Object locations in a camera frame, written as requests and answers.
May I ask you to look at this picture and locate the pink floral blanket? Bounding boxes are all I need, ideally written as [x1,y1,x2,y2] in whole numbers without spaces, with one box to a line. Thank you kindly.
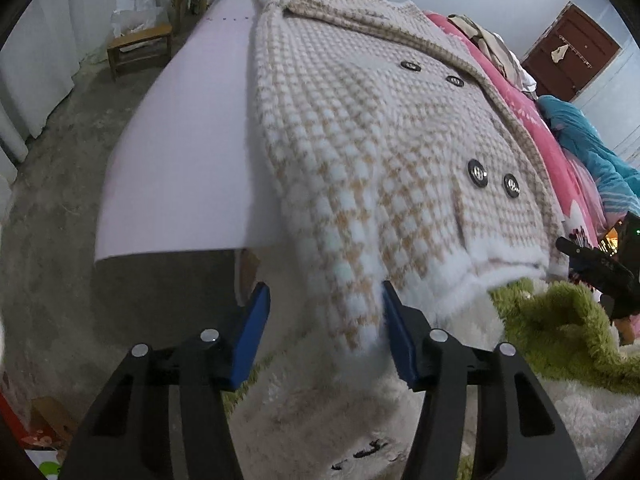
[422,10,621,256]

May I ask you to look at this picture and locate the beige white checked knit coat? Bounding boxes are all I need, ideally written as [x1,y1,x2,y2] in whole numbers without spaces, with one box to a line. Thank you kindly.
[250,0,573,356]

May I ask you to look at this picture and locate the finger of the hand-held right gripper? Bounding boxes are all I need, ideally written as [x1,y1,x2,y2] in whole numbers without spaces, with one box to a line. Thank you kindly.
[555,235,598,276]

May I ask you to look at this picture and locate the white fluffy rug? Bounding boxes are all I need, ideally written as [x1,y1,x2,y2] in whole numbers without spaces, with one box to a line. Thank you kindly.
[220,285,640,480]

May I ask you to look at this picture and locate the white curtains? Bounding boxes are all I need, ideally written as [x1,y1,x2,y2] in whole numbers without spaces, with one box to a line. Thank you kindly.
[0,0,113,201]

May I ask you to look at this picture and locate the green fluffy rug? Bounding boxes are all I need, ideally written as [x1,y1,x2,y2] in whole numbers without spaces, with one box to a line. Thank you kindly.
[487,277,640,396]

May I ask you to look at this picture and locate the white plastic bag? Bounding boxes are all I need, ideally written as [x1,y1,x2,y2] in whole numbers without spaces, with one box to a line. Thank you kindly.
[111,0,166,38]

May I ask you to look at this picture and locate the small wooden stool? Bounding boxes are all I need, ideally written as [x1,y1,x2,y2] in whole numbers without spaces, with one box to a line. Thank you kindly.
[106,25,173,81]

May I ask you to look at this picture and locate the red box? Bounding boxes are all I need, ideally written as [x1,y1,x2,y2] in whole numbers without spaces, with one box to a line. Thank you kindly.
[0,391,28,461]

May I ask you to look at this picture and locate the brown cardboard box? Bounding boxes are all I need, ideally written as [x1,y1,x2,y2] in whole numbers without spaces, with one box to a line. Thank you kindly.
[27,396,78,448]

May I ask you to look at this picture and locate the brown wooden door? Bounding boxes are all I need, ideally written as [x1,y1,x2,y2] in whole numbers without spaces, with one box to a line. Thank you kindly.
[521,2,622,103]

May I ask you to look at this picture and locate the person's right hand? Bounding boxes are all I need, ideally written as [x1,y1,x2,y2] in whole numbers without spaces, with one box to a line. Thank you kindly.
[617,317,640,347]

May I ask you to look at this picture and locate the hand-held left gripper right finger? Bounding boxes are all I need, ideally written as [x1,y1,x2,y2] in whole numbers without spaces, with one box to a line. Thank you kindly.
[381,280,586,480]

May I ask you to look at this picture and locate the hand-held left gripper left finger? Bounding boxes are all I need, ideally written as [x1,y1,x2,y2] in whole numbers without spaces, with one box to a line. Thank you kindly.
[59,282,272,480]

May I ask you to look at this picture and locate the teal blanket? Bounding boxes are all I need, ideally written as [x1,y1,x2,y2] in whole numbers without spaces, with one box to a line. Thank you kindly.
[537,95,640,231]

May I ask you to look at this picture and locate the pile of beige clothes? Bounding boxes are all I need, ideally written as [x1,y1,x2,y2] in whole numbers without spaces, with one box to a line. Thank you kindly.
[446,14,538,93]

